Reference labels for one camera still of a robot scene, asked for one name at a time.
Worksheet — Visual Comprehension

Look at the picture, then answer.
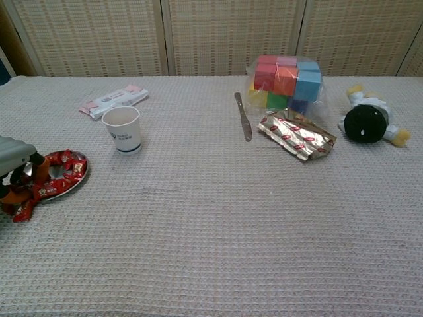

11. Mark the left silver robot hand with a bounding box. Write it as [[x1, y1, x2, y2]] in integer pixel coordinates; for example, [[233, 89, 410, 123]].
[[0, 135, 52, 215]]

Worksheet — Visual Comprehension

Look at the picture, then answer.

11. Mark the metal bowl of red candies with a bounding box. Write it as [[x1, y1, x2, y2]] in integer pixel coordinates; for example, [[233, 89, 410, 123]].
[[24, 150, 89, 203]]

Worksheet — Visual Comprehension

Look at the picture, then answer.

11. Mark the white paper cup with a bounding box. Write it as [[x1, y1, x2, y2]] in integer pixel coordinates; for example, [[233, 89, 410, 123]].
[[100, 106, 143, 156]]

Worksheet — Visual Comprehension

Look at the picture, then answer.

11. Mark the brown wooden board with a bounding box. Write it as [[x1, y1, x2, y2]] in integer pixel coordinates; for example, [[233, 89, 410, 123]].
[[0, 0, 36, 77]]

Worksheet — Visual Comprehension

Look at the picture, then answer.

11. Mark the pink white wet wipes pack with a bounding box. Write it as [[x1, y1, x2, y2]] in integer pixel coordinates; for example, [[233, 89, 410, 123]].
[[78, 83, 149, 120]]

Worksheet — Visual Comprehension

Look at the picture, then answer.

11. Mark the bamboo folding screen panel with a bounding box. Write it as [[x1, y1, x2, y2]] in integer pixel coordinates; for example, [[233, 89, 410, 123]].
[[395, 22, 423, 77], [161, 0, 307, 77], [1, 0, 170, 77], [295, 0, 423, 77]]

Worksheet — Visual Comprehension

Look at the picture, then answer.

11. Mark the beige waffle tablecloth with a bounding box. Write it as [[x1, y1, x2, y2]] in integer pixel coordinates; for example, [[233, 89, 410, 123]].
[[0, 75, 423, 317]]

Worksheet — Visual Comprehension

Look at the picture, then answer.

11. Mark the metal butter knife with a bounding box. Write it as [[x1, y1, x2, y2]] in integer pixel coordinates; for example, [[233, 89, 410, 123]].
[[234, 92, 253, 143]]

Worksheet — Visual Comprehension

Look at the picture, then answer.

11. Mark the yellow cube block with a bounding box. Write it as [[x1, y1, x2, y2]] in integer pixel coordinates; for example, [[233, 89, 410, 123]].
[[247, 82, 269, 108]]

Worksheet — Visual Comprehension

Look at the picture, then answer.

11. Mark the green cube block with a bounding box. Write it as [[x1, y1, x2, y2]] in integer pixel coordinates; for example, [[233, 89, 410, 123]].
[[266, 91, 291, 111]]

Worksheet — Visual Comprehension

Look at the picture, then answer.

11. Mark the orange cube block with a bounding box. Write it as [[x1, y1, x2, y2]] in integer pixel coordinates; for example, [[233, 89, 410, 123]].
[[272, 67, 299, 96]]

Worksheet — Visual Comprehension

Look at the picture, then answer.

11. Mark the gold foil snack wrapper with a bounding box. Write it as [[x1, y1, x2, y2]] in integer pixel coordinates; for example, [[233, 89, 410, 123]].
[[257, 110, 338, 162]]

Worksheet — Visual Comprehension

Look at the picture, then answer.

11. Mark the pink cube block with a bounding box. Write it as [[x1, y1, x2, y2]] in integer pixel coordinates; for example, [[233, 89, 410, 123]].
[[276, 55, 298, 69]]

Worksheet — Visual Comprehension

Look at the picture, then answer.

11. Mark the dark blue cube block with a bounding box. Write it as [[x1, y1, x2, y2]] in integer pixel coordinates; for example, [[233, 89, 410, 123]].
[[287, 98, 310, 115]]

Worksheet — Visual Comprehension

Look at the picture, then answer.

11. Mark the light blue cube block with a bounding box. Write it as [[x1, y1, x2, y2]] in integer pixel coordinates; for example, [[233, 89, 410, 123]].
[[293, 71, 323, 102], [296, 60, 321, 73]]

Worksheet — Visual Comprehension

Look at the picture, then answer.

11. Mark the clear plastic bag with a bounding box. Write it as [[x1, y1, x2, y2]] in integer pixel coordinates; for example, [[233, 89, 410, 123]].
[[245, 55, 328, 120]]

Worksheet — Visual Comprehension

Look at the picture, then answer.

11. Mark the black-headed plush doll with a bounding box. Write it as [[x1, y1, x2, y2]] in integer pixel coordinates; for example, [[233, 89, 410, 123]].
[[337, 84, 412, 147]]

